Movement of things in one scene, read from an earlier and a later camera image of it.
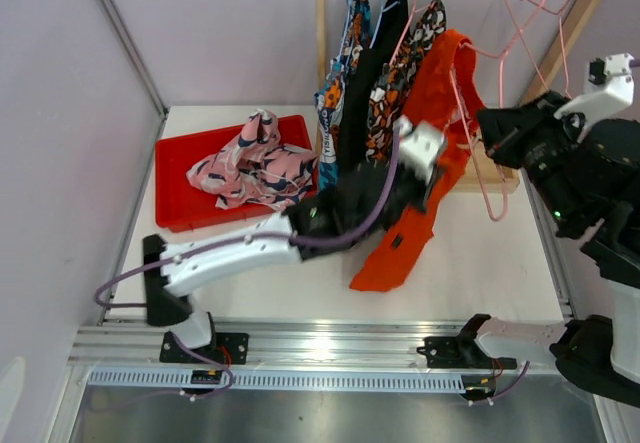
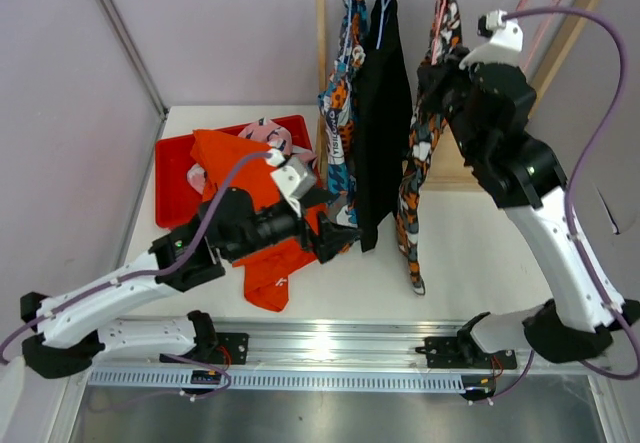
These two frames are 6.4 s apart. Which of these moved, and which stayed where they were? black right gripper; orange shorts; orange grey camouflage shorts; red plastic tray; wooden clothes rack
Moved: orange shorts; orange grey camouflage shorts; black right gripper
Stayed: wooden clothes rack; red plastic tray
